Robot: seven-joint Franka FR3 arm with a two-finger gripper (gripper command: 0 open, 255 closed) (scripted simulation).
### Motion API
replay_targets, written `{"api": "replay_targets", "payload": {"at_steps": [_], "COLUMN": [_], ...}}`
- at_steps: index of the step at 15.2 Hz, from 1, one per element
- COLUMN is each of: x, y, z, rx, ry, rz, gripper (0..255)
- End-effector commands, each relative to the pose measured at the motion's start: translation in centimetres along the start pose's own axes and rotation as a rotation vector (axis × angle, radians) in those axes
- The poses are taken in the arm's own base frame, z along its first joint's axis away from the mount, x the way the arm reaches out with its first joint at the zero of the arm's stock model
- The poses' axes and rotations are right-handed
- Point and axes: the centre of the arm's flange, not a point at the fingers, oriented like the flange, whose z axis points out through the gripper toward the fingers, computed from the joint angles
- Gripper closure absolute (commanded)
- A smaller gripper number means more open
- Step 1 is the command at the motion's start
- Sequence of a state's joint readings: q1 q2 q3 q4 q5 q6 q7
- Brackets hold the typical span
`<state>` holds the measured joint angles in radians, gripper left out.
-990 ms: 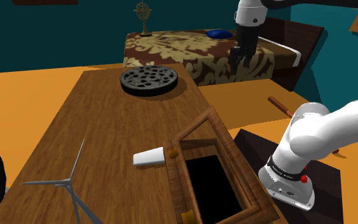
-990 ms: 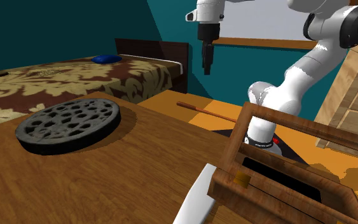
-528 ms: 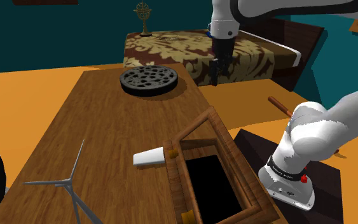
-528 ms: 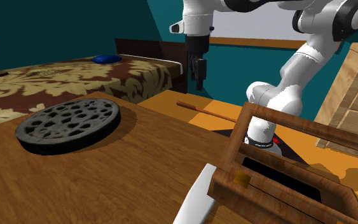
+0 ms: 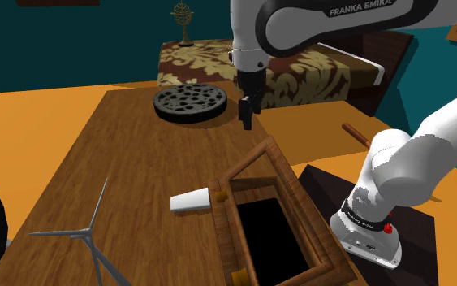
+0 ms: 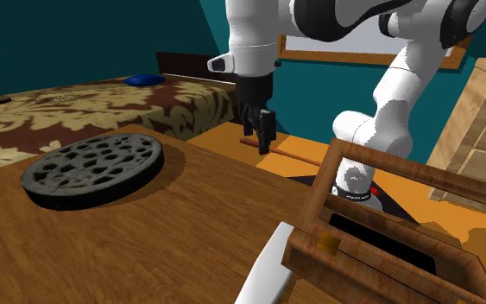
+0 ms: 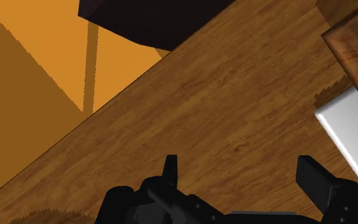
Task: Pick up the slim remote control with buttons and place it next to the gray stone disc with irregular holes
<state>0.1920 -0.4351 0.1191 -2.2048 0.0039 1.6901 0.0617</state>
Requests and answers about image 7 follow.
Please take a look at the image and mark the brown wooden board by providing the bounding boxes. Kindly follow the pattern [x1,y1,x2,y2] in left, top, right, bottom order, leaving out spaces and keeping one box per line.
[321,3,358,120]

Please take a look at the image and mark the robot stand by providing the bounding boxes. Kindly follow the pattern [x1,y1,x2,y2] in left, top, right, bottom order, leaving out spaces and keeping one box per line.
[77,0,236,52]

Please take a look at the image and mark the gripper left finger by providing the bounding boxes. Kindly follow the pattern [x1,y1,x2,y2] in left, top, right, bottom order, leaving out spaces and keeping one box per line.
[95,154,226,224]

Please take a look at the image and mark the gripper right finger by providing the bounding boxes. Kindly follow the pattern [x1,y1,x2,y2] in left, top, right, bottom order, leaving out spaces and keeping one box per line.
[296,155,358,224]

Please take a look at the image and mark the white flat box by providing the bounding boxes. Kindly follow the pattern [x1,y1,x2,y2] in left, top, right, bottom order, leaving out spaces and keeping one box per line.
[314,86,358,195]

